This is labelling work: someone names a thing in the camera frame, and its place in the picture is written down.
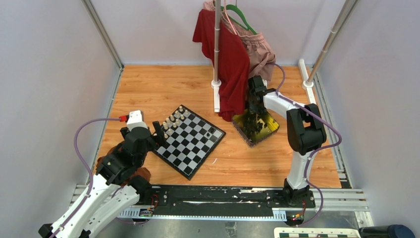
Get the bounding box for black white chessboard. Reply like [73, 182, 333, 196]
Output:
[154, 105, 226, 180]

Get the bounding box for yellow metal tin tray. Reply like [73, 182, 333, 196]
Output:
[232, 110, 280, 148]

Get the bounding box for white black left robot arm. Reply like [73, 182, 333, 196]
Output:
[38, 121, 165, 238]

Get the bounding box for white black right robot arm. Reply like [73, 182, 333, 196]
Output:
[248, 76, 326, 207]

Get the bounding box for cream chess pieces row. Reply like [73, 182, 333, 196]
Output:
[161, 105, 191, 138]

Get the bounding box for black chess pieces in tin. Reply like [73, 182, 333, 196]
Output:
[242, 112, 267, 137]

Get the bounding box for pink hanging garment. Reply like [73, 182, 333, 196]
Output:
[203, 0, 276, 81]

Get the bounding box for brown crumpled cloth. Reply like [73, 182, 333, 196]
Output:
[95, 146, 151, 186]

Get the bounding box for dark red hanging shirt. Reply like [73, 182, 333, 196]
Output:
[192, 9, 250, 122]

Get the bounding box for white centre rack foot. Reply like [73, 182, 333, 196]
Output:
[211, 80, 221, 113]

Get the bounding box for white rack foot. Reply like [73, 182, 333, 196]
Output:
[211, 80, 221, 113]
[298, 59, 319, 105]

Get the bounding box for white right rack foot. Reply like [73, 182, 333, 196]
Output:
[298, 59, 319, 105]

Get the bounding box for green clothes hanger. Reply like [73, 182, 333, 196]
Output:
[220, 4, 257, 35]

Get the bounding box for silver centre rack pole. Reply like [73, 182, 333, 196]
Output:
[213, 0, 221, 87]

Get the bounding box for silver rack pole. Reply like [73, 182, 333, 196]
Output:
[306, 0, 358, 85]
[213, 0, 221, 87]

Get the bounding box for silver right rack pole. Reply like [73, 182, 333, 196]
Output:
[306, 0, 358, 85]

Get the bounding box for green white chessboard box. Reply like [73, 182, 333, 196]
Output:
[273, 227, 361, 238]

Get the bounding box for dark blue cylinder object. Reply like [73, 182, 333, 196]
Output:
[358, 225, 416, 238]

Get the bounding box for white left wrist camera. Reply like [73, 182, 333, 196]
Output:
[126, 110, 148, 131]

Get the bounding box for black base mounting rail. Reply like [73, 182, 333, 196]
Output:
[137, 185, 315, 220]

